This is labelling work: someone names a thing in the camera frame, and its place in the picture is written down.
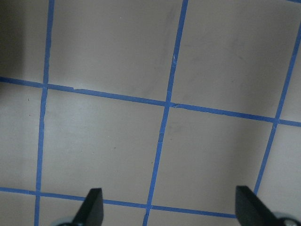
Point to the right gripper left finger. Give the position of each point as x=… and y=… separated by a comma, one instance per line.
x=91, y=212

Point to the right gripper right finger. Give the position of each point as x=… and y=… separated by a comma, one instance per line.
x=251, y=211

